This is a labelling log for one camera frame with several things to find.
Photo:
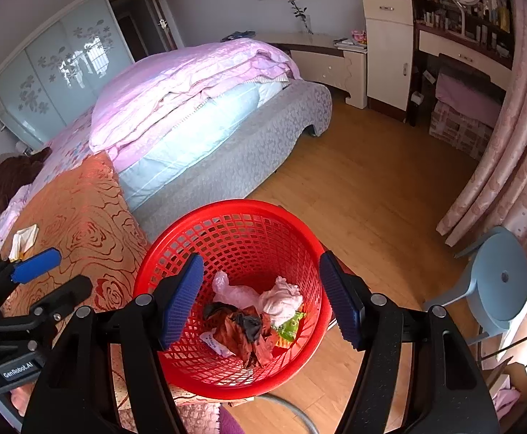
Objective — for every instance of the white paper wrapper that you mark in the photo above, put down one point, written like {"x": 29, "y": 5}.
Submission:
{"x": 23, "y": 239}

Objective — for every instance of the rose in vase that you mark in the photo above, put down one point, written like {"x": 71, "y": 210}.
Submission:
{"x": 298, "y": 11}

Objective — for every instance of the red plastic mesh basket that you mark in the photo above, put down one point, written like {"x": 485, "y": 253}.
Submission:
{"x": 245, "y": 389}

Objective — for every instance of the clear plastic bag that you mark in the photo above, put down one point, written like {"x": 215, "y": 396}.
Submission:
{"x": 229, "y": 289}

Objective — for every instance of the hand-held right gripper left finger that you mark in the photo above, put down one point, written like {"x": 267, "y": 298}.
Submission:
{"x": 180, "y": 300}

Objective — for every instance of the pink upholstered stool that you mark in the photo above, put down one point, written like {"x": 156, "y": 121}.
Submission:
{"x": 467, "y": 95}

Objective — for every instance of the orange wrapper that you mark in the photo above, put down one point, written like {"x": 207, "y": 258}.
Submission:
{"x": 245, "y": 343}

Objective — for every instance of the glass-door wardrobe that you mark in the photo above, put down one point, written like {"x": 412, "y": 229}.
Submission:
{"x": 55, "y": 77}

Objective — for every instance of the pink curtain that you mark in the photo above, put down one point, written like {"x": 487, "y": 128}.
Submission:
{"x": 516, "y": 144}

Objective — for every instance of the green snack wrapper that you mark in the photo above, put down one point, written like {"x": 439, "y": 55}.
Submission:
{"x": 290, "y": 327}

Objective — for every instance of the white tissue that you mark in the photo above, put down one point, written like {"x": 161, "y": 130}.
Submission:
{"x": 281, "y": 300}

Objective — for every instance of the dark item on cabinet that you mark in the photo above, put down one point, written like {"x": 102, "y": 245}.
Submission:
{"x": 237, "y": 35}

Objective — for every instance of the brown door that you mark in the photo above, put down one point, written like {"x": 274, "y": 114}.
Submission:
{"x": 137, "y": 22}

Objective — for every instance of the brown plush toy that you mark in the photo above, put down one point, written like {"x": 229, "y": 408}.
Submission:
{"x": 1, "y": 176}

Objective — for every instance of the row of cosmetic bottles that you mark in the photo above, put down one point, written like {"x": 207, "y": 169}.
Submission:
{"x": 439, "y": 18}

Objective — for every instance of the white printed wrapper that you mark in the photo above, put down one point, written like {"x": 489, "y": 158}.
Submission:
{"x": 214, "y": 343}

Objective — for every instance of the light blue duvet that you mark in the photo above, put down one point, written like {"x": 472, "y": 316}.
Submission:
{"x": 186, "y": 149}

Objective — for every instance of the floral bedsheet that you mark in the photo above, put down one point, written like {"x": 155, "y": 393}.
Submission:
{"x": 64, "y": 149}

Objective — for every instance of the cream tall cabinet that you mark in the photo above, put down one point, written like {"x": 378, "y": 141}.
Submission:
{"x": 387, "y": 49}

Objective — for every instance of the dark narrow bin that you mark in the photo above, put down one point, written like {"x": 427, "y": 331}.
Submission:
{"x": 415, "y": 108}

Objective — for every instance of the stack of papers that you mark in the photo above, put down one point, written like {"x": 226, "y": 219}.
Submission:
{"x": 349, "y": 44}

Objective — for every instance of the cardboard box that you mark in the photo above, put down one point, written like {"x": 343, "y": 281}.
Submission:
{"x": 516, "y": 375}

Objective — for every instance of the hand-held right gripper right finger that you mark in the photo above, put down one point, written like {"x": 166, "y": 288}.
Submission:
{"x": 342, "y": 300}

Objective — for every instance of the dressing table with mirror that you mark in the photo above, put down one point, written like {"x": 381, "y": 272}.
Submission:
{"x": 462, "y": 52}

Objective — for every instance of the black bag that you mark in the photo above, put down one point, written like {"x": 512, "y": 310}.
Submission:
{"x": 247, "y": 321}

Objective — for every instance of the cream low cabinet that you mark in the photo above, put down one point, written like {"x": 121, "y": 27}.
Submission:
{"x": 326, "y": 65}

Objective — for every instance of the pink knitted cloth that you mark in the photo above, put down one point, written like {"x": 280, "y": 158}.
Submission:
{"x": 198, "y": 420}

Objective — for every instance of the orange rose tablecloth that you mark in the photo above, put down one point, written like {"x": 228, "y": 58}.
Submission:
{"x": 78, "y": 217}

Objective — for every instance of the blue plastic stool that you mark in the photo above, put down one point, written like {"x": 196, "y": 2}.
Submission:
{"x": 503, "y": 275}

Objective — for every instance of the pink quilt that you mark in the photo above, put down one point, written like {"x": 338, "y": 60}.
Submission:
{"x": 177, "y": 81}

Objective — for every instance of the pink toy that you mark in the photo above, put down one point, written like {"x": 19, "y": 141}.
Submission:
{"x": 358, "y": 35}

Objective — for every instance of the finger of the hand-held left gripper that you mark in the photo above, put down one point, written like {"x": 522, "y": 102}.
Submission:
{"x": 64, "y": 294}
{"x": 37, "y": 264}

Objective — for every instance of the grey bed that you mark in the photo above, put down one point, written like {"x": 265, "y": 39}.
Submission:
{"x": 245, "y": 158}

